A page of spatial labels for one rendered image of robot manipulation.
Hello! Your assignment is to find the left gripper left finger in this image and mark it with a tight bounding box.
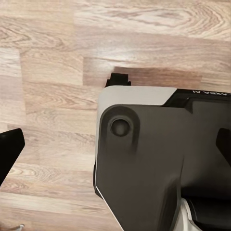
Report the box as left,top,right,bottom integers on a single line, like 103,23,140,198
0,128,25,186

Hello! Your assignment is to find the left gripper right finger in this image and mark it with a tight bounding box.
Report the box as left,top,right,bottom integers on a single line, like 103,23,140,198
216,128,231,167

